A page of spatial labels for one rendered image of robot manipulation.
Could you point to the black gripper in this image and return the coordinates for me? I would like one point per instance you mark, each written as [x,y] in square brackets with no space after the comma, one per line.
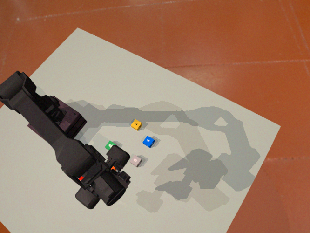
[117,158]

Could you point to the blue block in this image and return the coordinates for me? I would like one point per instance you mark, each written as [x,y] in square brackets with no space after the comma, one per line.
[148,141]

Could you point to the yellow block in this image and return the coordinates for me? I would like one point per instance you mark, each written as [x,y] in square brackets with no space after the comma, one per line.
[136,125]

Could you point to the green block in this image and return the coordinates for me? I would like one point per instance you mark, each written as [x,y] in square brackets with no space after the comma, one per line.
[109,145]

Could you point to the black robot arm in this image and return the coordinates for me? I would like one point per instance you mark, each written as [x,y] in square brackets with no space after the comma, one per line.
[18,92]

